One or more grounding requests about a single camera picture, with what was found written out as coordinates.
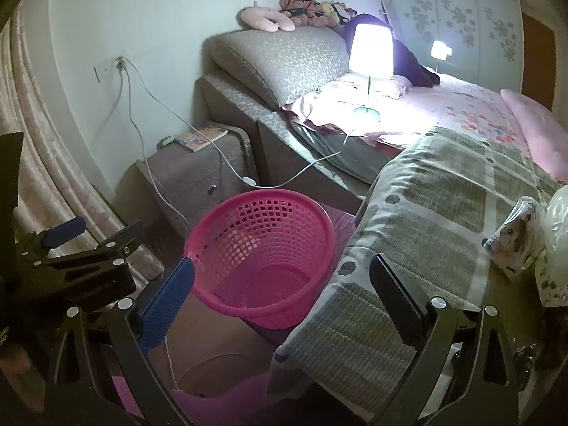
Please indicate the flower print wardrobe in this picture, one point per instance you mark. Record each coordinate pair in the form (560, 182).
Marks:
(457, 53)

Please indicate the grey bed frame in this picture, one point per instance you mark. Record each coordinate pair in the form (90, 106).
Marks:
(230, 111)

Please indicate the row of small plush toys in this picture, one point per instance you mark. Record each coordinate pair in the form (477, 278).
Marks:
(310, 13)

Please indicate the pink neck pillow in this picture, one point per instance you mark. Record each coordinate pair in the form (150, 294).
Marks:
(266, 20)

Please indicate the beige patterned curtain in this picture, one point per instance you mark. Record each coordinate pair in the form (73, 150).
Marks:
(57, 164)

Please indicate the pink cloth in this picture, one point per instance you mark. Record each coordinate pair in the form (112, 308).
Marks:
(230, 404)

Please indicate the grey headboard cushion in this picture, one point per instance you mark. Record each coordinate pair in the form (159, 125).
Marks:
(275, 62)

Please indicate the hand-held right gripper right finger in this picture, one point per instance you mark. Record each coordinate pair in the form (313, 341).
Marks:
(399, 304)

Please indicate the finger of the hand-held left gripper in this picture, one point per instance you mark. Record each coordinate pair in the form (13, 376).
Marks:
(124, 236)
(66, 230)

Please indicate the grey checkered blanket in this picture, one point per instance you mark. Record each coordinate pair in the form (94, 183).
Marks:
(421, 230)

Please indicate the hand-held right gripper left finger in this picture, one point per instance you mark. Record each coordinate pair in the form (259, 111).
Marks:
(168, 306)

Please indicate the white plastic bag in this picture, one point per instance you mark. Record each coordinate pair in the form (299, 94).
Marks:
(557, 226)

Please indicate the pink floral bed sheet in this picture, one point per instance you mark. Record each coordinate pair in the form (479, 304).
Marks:
(457, 106)

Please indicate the brown door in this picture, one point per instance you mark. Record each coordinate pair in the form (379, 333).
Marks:
(539, 62)

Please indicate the colourful book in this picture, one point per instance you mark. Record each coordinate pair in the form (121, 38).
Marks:
(199, 140)

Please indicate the pink folded duvet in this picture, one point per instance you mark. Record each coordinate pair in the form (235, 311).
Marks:
(532, 128)

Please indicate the pink plastic basket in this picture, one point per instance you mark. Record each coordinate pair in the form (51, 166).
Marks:
(266, 275)

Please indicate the printed tissue packet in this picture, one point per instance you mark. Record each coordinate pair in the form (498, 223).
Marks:
(510, 235)

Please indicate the dark purple plush toy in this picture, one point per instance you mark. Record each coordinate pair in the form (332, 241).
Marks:
(412, 66)

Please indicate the small green object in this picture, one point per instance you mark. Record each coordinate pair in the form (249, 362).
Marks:
(165, 142)

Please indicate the white wall socket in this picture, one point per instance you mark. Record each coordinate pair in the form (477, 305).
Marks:
(120, 63)

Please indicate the white table lamp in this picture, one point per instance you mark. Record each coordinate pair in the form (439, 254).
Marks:
(370, 49)

